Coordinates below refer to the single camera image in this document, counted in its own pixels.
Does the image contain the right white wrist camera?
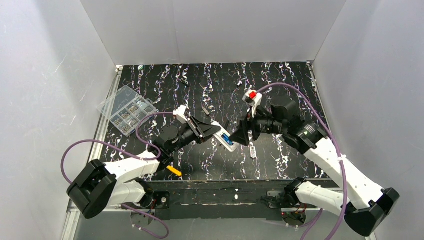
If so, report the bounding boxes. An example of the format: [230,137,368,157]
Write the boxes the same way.
[242,90,262,118]

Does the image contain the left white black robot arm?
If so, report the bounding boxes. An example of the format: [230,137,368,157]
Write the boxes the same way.
[66,117,223,219]

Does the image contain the blue AA battery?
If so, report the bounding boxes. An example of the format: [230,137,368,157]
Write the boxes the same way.
[221,133,234,146]

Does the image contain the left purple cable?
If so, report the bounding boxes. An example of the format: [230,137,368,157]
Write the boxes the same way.
[60,111,176,240]

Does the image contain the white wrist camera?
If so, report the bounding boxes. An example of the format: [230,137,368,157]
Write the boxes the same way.
[172,105,189,124]
[242,90,262,118]

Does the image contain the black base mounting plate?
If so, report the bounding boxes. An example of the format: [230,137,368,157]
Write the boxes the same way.
[120,180,320,222]

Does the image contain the white remote control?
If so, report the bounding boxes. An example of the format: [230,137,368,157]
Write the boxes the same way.
[211,121,240,152]

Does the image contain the white remote battery cover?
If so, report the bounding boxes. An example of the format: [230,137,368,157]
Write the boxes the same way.
[250,146,257,159]

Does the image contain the purple cable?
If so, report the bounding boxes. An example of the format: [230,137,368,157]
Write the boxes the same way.
[256,82,349,240]
[60,111,176,240]

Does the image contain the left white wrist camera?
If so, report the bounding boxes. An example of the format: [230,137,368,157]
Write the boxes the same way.
[172,105,189,124]

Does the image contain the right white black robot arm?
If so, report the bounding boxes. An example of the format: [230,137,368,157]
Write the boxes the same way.
[230,92,400,237]

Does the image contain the aluminium frame rail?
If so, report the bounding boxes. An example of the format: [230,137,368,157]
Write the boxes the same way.
[61,64,377,240]

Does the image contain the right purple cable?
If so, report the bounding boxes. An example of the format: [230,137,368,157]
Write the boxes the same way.
[256,82,349,240]

